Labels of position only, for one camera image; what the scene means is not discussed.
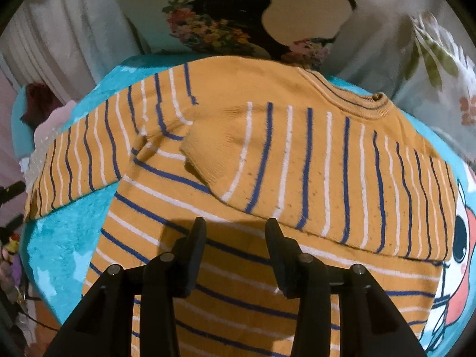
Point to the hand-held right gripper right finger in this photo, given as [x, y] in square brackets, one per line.
[279, 260]

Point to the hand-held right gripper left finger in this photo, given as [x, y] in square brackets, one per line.
[195, 256]

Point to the orange striped sweater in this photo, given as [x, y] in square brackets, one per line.
[297, 156]

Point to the teal printed blanket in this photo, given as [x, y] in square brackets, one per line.
[59, 260]

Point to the purple toy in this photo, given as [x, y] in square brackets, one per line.
[15, 273]

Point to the yellow toy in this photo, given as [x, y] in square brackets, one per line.
[13, 245]

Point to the pink dotted cloth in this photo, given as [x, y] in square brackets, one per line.
[48, 130]

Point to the dark red cloth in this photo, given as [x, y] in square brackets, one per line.
[41, 100]

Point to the white leaf print pillow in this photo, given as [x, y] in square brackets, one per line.
[438, 81]

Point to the white curtain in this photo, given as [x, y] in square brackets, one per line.
[74, 44]

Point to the cream pillow with black figure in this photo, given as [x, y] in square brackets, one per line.
[297, 7]

